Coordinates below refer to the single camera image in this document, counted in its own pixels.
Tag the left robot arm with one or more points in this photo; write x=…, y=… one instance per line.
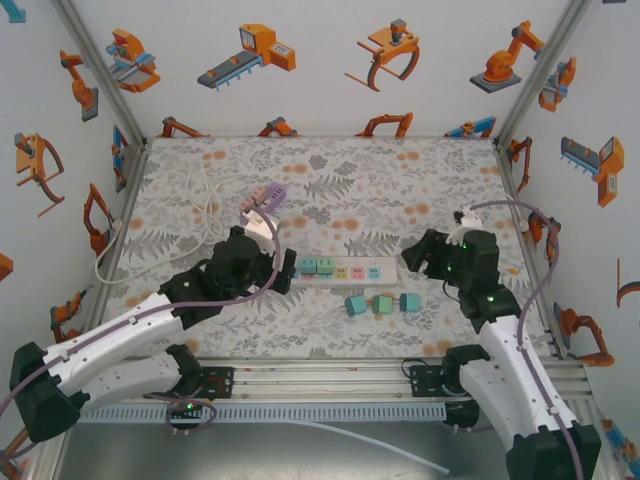
x=115, y=325

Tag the black controller box green light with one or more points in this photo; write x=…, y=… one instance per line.
x=189, y=406

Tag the aluminium corner post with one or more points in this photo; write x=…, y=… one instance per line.
x=104, y=75
x=540, y=75

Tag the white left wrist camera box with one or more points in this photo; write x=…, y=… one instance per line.
x=257, y=229

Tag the aluminium front rail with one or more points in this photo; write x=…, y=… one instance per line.
x=325, y=380

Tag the white power strip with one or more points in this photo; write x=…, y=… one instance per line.
x=387, y=272

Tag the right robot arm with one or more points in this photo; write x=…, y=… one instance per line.
x=510, y=360

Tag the aluminium side rail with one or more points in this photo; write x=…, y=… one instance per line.
x=128, y=200
x=509, y=175

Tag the purple power strip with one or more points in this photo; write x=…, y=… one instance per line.
x=275, y=195

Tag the floral print tablecloth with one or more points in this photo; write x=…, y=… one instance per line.
x=350, y=200

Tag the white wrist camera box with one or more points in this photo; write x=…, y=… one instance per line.
x=257, y=229
x=469, y=222

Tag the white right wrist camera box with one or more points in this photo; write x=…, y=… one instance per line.
x=469, y=222

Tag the translucent white tube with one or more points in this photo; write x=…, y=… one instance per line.
x=400, y=452

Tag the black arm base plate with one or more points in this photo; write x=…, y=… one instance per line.
x=425, y=380
x=222, y=382

